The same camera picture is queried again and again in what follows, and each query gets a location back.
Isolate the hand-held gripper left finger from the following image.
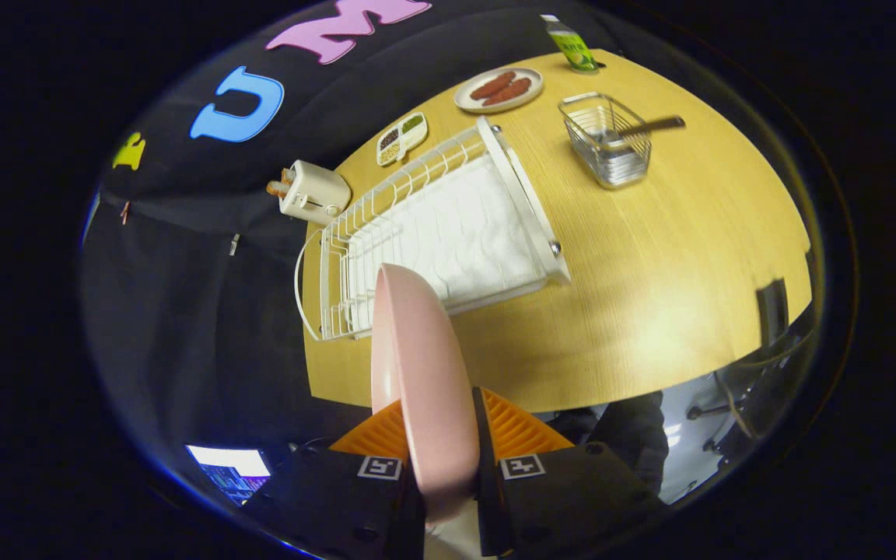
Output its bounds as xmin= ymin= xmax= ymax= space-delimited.
xmin=242 ymin=398 xmax=427 ymax=560

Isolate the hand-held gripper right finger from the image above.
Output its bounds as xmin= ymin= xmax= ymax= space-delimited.
xmin=471 ymin=387 xmax=667 ymax=559

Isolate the pink plate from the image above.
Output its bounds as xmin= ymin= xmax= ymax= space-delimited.
xmin=371 ymin=263 xmax=481 ymax=523

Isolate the white wire dish rack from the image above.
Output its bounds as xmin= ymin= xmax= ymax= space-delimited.
xmin=294 ymin=115 xmax=572 ymax=343

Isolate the silver wire basket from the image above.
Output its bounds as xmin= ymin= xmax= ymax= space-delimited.
xmin=558 ymin=93 xmax=653 ymax=190

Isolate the metal spoon with wooden handle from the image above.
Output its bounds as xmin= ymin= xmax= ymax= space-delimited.
xmin=600 ymin=116 xmax=686 ymax=145

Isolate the white divided snack dish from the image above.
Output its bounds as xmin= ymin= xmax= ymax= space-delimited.
xmin=376 ymin=112 xmax=429 ymax=167

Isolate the round white plate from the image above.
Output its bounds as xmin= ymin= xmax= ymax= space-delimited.
xmin=453 ymin=67 xmax=544 ymax=114

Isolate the computer monitor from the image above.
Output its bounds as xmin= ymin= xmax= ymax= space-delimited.
xmin=186 ymin=445 xmax=271 ymax=506

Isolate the white towel mat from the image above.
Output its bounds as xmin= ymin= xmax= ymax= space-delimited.
xmin=347 ymin=156 xmax=550 ymax=312

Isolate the black backdrop cloth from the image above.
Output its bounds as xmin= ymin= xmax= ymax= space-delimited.
xmin=79 ymin=0 xmax=628 ymax=467

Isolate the white toaster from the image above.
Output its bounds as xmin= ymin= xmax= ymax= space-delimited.
xmin=277 ymin=159 xmax=352 ymax=226

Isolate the black office chair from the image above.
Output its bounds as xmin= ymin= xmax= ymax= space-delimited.
xmin=685 ymin=278 xmax=818 ymax=467

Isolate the brown sausage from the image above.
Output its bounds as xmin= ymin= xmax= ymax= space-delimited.
xmin=470 ymin=72 xmax=517 ymax=100
xmin=481 ymin=77 xmax=533 ymax=107

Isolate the green label drink bottle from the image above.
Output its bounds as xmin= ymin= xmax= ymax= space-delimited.
xmin=540 ymin=14 xmax=600 ymax=75

